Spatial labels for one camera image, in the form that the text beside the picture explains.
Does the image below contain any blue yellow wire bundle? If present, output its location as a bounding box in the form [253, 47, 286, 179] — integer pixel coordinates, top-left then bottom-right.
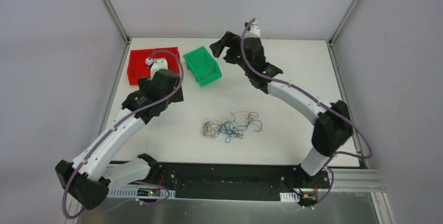
[200, 111, 264, 144]

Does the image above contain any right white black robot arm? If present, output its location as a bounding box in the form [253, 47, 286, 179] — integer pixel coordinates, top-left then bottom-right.
[209, 31, 353, 187]

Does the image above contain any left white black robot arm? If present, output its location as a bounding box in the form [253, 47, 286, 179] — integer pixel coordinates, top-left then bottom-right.
[55, 69, 184, 214]

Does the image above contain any red plastic bin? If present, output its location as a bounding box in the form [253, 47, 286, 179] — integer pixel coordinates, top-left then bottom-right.
[127, 46, 180, 86]

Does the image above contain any green plastic bin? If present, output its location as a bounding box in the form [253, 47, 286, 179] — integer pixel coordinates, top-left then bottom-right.
[183, 46, 223, 87]

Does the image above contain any left circuit board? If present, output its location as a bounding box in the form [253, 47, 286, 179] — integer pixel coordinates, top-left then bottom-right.
[137, 187, 162, 198]

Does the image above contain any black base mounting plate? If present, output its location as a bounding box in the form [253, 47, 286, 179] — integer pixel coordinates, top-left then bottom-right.
[125, 162, 331, 203]

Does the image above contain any right circuit board connector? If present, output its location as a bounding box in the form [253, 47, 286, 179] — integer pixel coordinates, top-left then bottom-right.
[298, 194, 318, 207]

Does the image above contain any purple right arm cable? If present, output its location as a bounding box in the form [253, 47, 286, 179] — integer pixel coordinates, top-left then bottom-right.
[240, 18, 372, 209]

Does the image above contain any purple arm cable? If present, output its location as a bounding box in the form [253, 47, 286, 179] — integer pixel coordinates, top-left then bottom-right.
[61, 50, 184, 220]
[240, 18, 372, 209]

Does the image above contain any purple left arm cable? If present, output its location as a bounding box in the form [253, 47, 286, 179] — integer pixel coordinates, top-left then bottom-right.
[61, 50, 184, 220]

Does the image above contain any aluminium frame rail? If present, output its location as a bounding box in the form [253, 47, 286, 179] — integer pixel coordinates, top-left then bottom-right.
[328, 169, 386, 193]

